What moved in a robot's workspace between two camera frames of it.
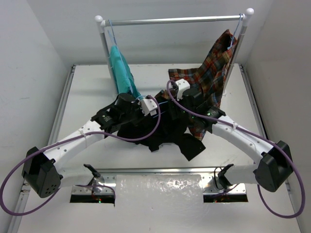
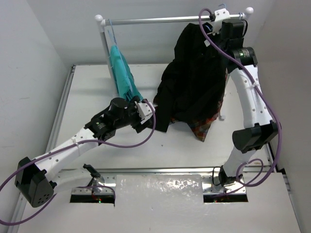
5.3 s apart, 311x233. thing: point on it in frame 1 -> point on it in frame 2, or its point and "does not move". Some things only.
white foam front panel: (155, 204) does not move
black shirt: (167, 124) -> (193, 83)
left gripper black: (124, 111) -> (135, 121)
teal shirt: (124, 81) does not move
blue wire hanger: (158, 104) -> (211, 28)
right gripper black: (174, 109) -> (213, 37)
